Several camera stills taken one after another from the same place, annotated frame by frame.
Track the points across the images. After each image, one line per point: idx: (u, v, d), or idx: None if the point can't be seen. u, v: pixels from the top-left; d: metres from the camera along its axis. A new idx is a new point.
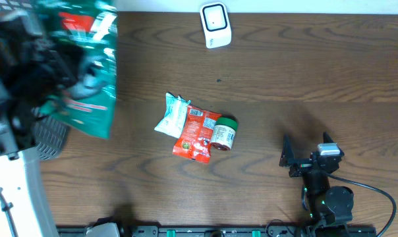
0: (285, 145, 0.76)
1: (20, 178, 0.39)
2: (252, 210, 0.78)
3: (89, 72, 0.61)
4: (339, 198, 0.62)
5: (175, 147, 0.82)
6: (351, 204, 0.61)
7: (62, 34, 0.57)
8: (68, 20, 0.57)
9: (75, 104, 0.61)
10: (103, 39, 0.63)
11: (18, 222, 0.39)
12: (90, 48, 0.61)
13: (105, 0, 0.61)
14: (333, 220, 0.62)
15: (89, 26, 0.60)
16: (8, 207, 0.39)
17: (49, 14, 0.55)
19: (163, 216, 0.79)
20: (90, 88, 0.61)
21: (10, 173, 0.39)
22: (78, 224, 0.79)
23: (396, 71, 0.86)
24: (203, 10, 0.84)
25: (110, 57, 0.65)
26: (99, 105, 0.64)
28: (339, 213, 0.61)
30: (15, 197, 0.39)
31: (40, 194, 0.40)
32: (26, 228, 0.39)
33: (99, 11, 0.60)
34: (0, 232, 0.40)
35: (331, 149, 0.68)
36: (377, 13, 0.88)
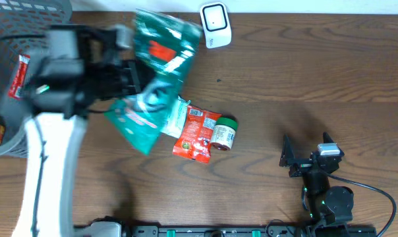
0: (284, 145, 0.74)
1: (66, 138, 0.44)
2: (252, 210, 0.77)
3: (156, 95, 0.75)
4: (339, 198, 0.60)
5: (175, 147, 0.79)
6: (351, 203, 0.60)
7: (145, 55, 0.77)
8: (153, 47, 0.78)
9: (131, 114, 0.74)
10: (175, 71, 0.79)
11: (45, 174, 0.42)
12: (172, 74, 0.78)
13: (188, 41, 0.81)
14: (333, 220, 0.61)
15: (169, 58, 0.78)
16: (44, 159, 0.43)
17: (143, 39, 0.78)
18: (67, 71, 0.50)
19: (163, 216, 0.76)
20: (150, 106, 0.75)
21: (62, 131, 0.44)
22: (77, 224, 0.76)
23: (396, 70, 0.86)
24: (203, 10, 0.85)
25: (178, 83, 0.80)
26: (150, 122, 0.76)
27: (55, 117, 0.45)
28: (339, 213, 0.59)
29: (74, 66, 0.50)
30: (55, 151, 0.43)
31: (72, 163, 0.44)
32: (50, 184, 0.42)
33: (182, 48, 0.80)
34: (28, 175, 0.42)
35: (331, 150, 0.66)
36: (375, 14, 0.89)
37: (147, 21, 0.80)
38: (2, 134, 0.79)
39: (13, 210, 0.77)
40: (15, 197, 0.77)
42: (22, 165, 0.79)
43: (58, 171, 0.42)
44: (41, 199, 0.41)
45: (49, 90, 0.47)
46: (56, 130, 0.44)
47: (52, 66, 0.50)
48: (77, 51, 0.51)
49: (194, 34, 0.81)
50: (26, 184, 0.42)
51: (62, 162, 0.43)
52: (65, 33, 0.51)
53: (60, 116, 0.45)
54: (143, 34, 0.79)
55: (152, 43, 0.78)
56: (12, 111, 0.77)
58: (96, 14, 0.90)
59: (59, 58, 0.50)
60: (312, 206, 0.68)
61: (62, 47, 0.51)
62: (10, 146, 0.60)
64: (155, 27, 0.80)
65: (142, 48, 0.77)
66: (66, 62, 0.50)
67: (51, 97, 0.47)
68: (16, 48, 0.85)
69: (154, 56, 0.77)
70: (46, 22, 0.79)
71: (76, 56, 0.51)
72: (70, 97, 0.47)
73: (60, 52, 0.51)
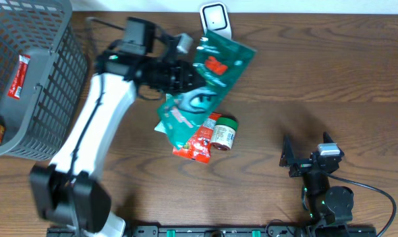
0: (286, 145, 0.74)
1: (119, 95, 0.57)
2: (252, 210, 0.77)
3: (199, 99, 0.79)
4: (338, 198, 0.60)
5: (175, 147, 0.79)
6: (351, 203, 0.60)
7: (201, 65, 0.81)
8: (209, 61, 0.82)
9: (175, 112, 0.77)
10: (223, 83, 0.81)
11: (97, 116, 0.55)
12: (216, 83, 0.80)
13: (242, 60, 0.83)
14: (333, 220, 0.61)
15: (221, 72, 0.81)
16: (100, 105, 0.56)
17: (204, 52, 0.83)
18: (132, 52, 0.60)
19: (163, 216, 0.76)
20: (192, 108, 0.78)
21: (117, 89, 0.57)
22: None
23: (396, 70, 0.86)
24: (203, 10, 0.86)
25: (221, 93, 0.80)
26: (189, 122, 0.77)
27: (116, 79, 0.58)
28: (339, 213, 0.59)
29: (138, 49, 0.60)
30: (109, 103, 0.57)
31: (117, 115, 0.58)
32: (97, 126, 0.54)
33: (234, 63, 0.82)
34: (84, 112, 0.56)
35: (331, 150, 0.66)
36: (375, 14, 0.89)
37: (213, 37, 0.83)
38: (2, 134, 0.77)
39: (12, 210, 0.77)
40: (15, 197, 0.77)
42: (22, 165, 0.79)
43: (108, 116, 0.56)
44: (89, 131, 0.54)
45: (116, 60, 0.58)
46: (113, 86, 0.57)
47: (124, 47, 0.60)
48: (143, 37, 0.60)
49: (248, 54, 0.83)
50: (82, 119, 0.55)
51: (112, 111, 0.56)
52: (138, 24, 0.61)
53: (120, 78, 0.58)
54: (203, 49, 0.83)
55: (211, 57, 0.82)
56: (13, 111, 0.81)
58: (96, 14, 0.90)
59: (130, 41, 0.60)
60: (312, 206, 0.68)
61: (134, 33, 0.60)
62: (12, 145, 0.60)
64: (217, 44, 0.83)
65: (199, 60, 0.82)
66: (134, 46, 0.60)
67: (116, 68, 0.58)
68: (16, 48, 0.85)
69: (209, 68, 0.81)
70: (46, 22, 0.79)
71: (141, 43, 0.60)
72: (132, 69, 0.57)
73: (130, 37, 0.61)
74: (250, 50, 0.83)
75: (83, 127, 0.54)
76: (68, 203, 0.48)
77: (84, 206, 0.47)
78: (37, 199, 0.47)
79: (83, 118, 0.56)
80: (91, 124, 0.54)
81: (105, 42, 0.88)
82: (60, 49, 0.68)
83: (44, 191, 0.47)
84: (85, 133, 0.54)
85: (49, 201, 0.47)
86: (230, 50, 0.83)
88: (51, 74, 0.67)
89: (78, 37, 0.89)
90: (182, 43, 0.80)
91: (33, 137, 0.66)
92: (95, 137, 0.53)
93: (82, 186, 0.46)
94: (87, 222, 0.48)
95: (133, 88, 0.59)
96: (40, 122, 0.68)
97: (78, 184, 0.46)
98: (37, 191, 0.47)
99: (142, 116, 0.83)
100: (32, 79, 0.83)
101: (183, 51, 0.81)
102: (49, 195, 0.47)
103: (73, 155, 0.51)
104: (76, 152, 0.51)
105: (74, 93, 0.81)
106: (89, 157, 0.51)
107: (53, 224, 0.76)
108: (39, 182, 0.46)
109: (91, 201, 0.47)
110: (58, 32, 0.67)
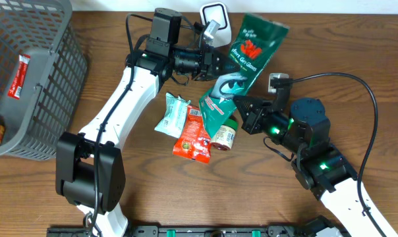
0: (241, 97, 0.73)
1: (147, 84, 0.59)
2: (252, 210, 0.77)
3: (229, 85, 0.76)
4: (304, 108, 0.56)
5: (175, 147, 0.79)
6: (321, 107, 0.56)
7: (235, 52, 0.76)
8: (244, 45, 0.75)
9: (209, 100, 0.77)
10: (254, 68, 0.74)
11: (124, 102, 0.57)
12: (250, 67, 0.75)
13: (282, 35, 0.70)
14: (311, 135, 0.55)
15: (254, 58, 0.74)
16: (129, 89, 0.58)
17: (242, 38, 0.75)
18: (158, 52, 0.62)
19: (163, 215, 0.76)
20: (225, 94, 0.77)
21: (146, 78, 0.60)
22: (77, 224, 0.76)
23: (396, 70, 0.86)
24: (203, 10, 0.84)
25: (250, 70, 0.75)
26: (220, 108, 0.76)
27: (144, 70, 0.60)
28: (312, 120, 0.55)
29: (164, 49, 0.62)
30: (137, 90, 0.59)
31: (140, 105, 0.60)
32: (123, 111, 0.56)
33: (273, 44, 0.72)
34: (113, 98, 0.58)
35: (281, 74, 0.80)
36: (376, 14, 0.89)
37: (250, 20, 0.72)
38: (2, 134, 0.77)
39: (12, 210, 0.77)
40: (15, 197, 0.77)
42: (21, 165, 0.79)
43: (135, 101, 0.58)
44: (117, 111, 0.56)
45: (145, 59, 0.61)
46: (143, 75, 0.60)
47: (150, 47, 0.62)
48: (167, 36, 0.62)
49: (282, 29, 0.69)
50: (110, 99, 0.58)
51: (140, 97, 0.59)
52: (163, 21, 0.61)
53: (148, 71, 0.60)
54: (242, 33, 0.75)
55: (247, 41, 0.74)
56: (13, 111, 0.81)
58: (97, 14, 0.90)
59: (155, 38, 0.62)
60: (291, 145, 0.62)
61: (160, 31, 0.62)
62: (13, 145, 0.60)
64: (255, 27, 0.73)
65: (234, 45, 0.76)
66: (160, 44, 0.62)
67: (145, 64, 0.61)
68: (16, 49, 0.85)
69: (242, 53, 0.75)
70: (46, 22, 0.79)
71: (166, 40, 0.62)
72: (159, 67, 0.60)
73: (157, 35, 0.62)
74: (285, 30, 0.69)
75: (111, 106, 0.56)
76: (88, 181, 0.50)
77: (105, 176, 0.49)
78: (59, 167, 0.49)
79: (111, 99, 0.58)
80: (120, 104, 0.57)
81: (105, 41, 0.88)
82: (60, 49, 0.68)
83: (68, 158, 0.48)
84: (114, 111, 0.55)
85: (71, 170, 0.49)
86: (269, 33, 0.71)
88: (51, 74, 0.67)
89: (78, 37, 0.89)
90: (210, 28, 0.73)
91: (33, 137, 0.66)
92: (123, 117, 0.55)
93: (107, 156, 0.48)
94: (105, 195, 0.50)
95: (157, 83, 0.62)
96: (38, 122, 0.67)
97: (102, 154, 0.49)
98: (62, 158, 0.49)
99: (143, 116, 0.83)
100: (32, 79, 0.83)
101: (211, 38, 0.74)
102: (72, 165, 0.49)
103: (101, 128, 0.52)
104: (105, 126, 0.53)
105: (74, 93, 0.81)
106: (116, 133, 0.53)
107: (53, 224, 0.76)
108: (67, 149, 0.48)
109: (113, 171, 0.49)
110: (57, 32, 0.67)
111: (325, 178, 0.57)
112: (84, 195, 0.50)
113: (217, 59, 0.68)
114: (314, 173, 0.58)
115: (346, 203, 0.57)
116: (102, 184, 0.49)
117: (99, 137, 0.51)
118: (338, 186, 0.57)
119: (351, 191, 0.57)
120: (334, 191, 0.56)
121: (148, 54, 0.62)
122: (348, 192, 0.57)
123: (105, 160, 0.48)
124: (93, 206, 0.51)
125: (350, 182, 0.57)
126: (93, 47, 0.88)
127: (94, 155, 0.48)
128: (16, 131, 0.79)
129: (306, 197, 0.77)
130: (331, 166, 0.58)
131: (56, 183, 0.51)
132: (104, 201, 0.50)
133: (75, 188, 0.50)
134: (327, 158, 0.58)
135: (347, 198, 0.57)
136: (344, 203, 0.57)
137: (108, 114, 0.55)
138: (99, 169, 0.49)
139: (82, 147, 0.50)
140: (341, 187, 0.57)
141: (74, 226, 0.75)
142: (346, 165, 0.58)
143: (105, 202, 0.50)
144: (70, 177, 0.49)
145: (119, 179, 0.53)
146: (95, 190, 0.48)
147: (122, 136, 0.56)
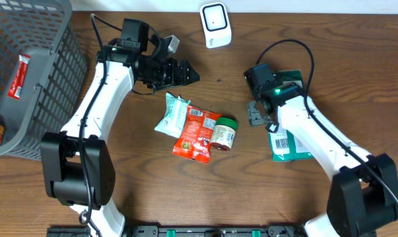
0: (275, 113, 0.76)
1: (122, 76, 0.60)
2: (252, 210, 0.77)
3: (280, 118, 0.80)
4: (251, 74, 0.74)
5: (175, 147, 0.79)
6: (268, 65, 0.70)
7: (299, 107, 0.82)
8: None
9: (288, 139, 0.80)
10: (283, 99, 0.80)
11: (101, 96, 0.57)
12: None
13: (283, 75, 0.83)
14: (255, 74, 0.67)
15: None
16: (104, 83, 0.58)
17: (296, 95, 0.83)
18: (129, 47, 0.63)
19: (163, 215, 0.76)
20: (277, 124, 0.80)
21: (120, 70, 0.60)
22: (77, 224, 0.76)
23: (397, 70, 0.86)
24: (203, 10, 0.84)
25: None
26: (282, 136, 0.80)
27: (116, 64, 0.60)
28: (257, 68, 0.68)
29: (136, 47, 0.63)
30: (112, 83, 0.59)
31: (117, 97, 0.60)
32: (100, 104, 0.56)
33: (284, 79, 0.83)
34: (88, 94, 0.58)
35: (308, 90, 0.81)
36: (377, 13, 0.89)
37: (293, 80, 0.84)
38: (2, 134, 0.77)
39: (12, 210, 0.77)
40: (16, 197, 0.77)
42: (22, 165, 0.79)
43: (112, 93, 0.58)
44: (95, 105, 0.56)
45: (116, 56, 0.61)
46: (117, 68, 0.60)
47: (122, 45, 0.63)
48: (138, 35, 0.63)
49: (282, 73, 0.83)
50: (85, 95, 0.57)
51: (116, 89, 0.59)
52: (133, 24, 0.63)
53: (122, 64, 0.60)
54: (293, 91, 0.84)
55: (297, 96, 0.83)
56: (13, 111, 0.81)
58: (96, 13, 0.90)
59: (126, 39, 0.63)
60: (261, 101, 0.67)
61: (130, 31, 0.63)
62: (12, 145, 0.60)
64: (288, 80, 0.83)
65: None
66: (131, 43, 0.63)
67: (118, 58, 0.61)
68: (16, 49, 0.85)
69: None
70: (46, 22, 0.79)
71: (136, 39, 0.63)
72: (131, 58, 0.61)
73: (127, 35, 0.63)
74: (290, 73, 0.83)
75: (88, 102, 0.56)
76: (79, 178, 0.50)
77: (93, 169, 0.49)
78: (46, 168, 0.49)
79: (87, 95, 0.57)
80: (97, 98, 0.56)
81: (105, 41, 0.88)
82: (60, 49, 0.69)
83: (53, 158, 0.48)
84: (93, 105, 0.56)
85: (59, 170, 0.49)
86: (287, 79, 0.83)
88: (51, 74, 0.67)
89: (78, 37, 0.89)
90: (173, 43, 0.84)
91: (33, 137, 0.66)
92: (102, 110, 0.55)
93: (93, 149, 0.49)
94: (97, 190, 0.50)
95: (131, 75, 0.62)
96: (38, 122, 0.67)
97: (87, 148, 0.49)
98: (48, 159, 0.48)
99: (143, 116, 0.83)
100: (32, 79, 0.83)
101: (172, 52, 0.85)
102: (58, 164, 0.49)
103: (82, 122, 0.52)
104: (85, 121, 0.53)
105: (74, 93, 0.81)
106: (97, 126, 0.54)
107: (53, 224, 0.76)
108: (51, 149, 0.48)
109: (100, 163, 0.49)
110: (57, 32, 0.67)
111: (280, 99, 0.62)
112: (76, 193, 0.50)
113: (188, 70, 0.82)
114: (269, 95, 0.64)
115: (299, 120, 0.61)
116: (93, 179, 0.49)
117: (80, 132, 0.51)
118: (288, 102, 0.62)
119: (300, 107, 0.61)
120: (284, 105, 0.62)
121: (118, 48, 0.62)
122: (295, 107, 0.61)
123: (91, 153, 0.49)
124: (86, 203, 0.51)
125: (300, 99, 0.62)
126: (93, 47, 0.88)
127: (80, 151, 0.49)
128: (16, 131, 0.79)
129: (306, 197, 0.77)
130: (282, 88, 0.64)
131: (47, 185, 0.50)
132: (97, 195, 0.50)
133: (65, 187, 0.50)
134: (281, 87, 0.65)
135: (296, 112, 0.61)
136: (291, 116, 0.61)
137: (86, 110, 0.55)
138: (87, 164, 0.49)
139: (66, 146, 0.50)
140: (292, 103, 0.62)
141: (74, 226, 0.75)
142: (298, 90, 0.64)
143: (98, 195, 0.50)
144: (59, 177, 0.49)
145: (109, 172, 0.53)
146: (86, 185, 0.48)
147: (105, 129, 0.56)
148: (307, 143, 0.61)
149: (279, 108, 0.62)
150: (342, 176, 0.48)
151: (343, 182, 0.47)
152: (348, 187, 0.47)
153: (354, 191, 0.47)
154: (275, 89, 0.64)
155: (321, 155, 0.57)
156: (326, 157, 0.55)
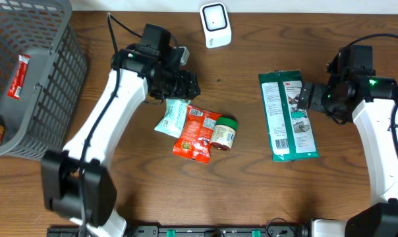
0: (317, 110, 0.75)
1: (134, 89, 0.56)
2: (252, 210, 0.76)
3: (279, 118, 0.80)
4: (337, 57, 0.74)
5: (175, 147, 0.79)
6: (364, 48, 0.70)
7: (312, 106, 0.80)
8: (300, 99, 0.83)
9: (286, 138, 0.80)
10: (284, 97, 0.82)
11: (110, 110, 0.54)
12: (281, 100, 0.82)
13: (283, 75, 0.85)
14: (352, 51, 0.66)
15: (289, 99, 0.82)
16: (114, 96, 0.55)
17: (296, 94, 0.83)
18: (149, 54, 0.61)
19: (163, 216, 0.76)
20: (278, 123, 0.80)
21: (134, 82, 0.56)
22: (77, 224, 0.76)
23: (397, 71, 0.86)
24: (203, 10, 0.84)
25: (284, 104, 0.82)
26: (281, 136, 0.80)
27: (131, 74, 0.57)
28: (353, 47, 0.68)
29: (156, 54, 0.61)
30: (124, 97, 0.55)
31: (128, 112, 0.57)
32: (109, 120, 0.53)
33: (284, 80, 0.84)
34: (98, 106, 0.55)
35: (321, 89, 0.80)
36: (376, 14, 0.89)
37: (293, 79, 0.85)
38: (2, 134, 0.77)
39: (12, 210, 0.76)
40: (15, 197, 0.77)
42: (22, 165, 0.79)
43: (122, 108, 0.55)
44: (103, 122, 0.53)
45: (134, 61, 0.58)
46: (130, 80, 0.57)
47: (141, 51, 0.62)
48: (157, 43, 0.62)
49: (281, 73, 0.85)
50: (95, 108, 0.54)
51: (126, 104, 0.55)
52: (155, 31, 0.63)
53: (136, 73, 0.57)
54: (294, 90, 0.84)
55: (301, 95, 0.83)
56: (13, 111, 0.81)
58: (96, 13, 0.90)
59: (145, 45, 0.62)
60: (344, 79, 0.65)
61: (151, 39, 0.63)
62: (12, 145, 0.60)
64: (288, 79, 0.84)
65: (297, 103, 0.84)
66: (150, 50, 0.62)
67: (132, 65, 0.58)
68: (16, 48, 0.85)
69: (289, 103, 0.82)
70: (46, 22, 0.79)
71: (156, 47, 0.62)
72: (147, 67, 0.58)
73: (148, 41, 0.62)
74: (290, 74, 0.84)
75: (97, 116, 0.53)
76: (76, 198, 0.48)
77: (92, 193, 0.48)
78: (46, 184, 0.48)
79: (97, 107, 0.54)
80: (106, 113, 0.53)
81: (105, 41, 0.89)
82: (60, 49, 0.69)
83: (54, 177, 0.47)
84: (101, 122, 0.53)
85: (58, 187, 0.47)
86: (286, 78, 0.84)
88: (51, 74, 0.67)
89: (78, 37, 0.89)
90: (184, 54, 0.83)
91: (33, 137, 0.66)
92: (110, 128, 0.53)
93: (93, 174, 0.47)
94: (93, 213, 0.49)
95: (145, 86, 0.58)
96: (38, 121, 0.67)
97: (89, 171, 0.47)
98: (49, 177, 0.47)
99: (143, 117, 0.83)
100: (32, 79, 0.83)
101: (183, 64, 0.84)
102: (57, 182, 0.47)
103: (86, 141, 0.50)
104: (90, 139, 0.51)
105: (74, 93, 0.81)
106: (101, 146, 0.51)
107: (53, 224, 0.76)
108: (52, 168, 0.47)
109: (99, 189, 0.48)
110: (58, 31, 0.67)
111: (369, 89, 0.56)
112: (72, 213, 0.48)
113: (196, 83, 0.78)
114: (360, 83, 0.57)
115: (376, 129, 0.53)
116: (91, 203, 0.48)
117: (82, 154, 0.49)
118: (378, 101, 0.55)
119: (385, 114, 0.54)
120: (370, 101, 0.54)
121: (136, 54, 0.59)
122: (382, 108, 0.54)
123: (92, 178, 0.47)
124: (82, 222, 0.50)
125: (390, 104, 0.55)
126: (94, 47, 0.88)
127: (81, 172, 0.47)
128: (16, 131, 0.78)
129: (306, 197, 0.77)
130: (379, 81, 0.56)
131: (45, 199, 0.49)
132: (93, 218, 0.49)
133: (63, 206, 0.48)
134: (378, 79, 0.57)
135: (378, 116, 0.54)
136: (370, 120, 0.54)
137: (93, 126, 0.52)
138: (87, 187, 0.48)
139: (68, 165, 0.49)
140: (379, 103, 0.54)
141: (74, 227, 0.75)
142: (394, 92, 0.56)
143: (94, 218, 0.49)
144: (57, 194, 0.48)
145: (108, 195, 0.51)
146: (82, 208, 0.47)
147: (110, 147, 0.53)
148: (369, 157, 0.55)
149: (363, 103, 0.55)
150: (387, 206, 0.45)
151: (387, 212, 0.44)
152: (389, 219, 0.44)
153: (391, 226, 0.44)
154: (369, 80, 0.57)
155: (375, 174, 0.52)
156: (380, 172, 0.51)
